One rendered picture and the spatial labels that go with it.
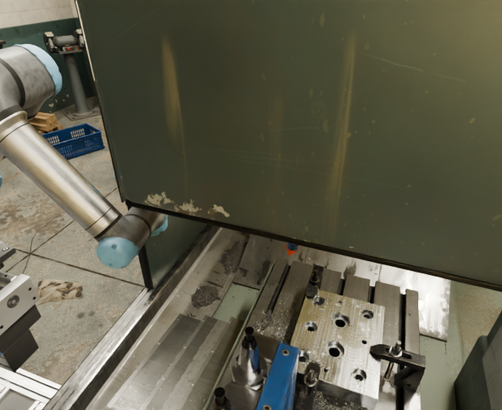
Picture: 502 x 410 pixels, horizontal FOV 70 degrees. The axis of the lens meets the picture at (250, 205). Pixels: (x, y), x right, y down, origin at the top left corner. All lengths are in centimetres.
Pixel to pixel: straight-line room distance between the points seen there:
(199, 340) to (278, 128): 115
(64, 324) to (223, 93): 238
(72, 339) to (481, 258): 233
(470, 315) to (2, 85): 179
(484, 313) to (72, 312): 226
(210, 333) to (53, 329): 139
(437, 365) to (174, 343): 95
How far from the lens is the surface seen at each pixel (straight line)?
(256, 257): 171
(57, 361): 243
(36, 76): 89
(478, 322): 185
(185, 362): 131
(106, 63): 34
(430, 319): 166
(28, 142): 80
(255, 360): 66
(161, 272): 146
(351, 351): 104
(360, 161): 28
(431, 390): 151
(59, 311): 267
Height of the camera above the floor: 182
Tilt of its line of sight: 33 degrees down
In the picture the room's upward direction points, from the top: straight up
